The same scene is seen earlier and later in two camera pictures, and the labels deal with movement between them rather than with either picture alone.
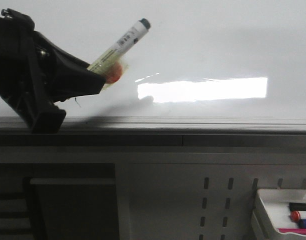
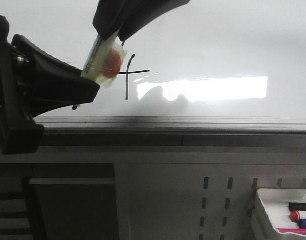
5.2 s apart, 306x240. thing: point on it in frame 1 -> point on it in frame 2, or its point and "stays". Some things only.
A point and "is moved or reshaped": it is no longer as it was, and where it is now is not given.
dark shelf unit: x=55 y=201 stays
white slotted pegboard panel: x=198 y=201 stays
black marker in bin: x=294 y=206 stays
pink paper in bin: x=303 y=231 stays
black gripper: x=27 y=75 -> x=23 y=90
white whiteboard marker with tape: x=112 y=65 is moved or reshaped
